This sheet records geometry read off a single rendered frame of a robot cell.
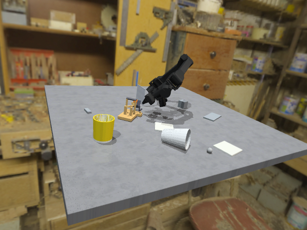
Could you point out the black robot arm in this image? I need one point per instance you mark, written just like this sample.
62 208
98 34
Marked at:
172 78

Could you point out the white paper cup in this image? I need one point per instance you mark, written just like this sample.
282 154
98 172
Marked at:
177 137

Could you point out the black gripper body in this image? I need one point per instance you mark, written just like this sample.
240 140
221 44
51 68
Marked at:
155 93

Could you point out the yellow cup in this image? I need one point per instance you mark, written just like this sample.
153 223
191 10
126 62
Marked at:
103 128

